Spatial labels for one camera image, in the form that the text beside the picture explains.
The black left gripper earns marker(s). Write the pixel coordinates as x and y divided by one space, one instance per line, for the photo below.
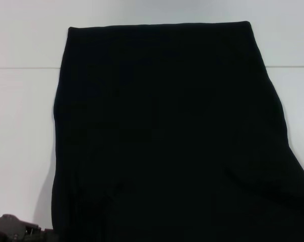
8 228

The black shirt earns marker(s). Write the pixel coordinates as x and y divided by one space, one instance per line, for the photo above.
167 126

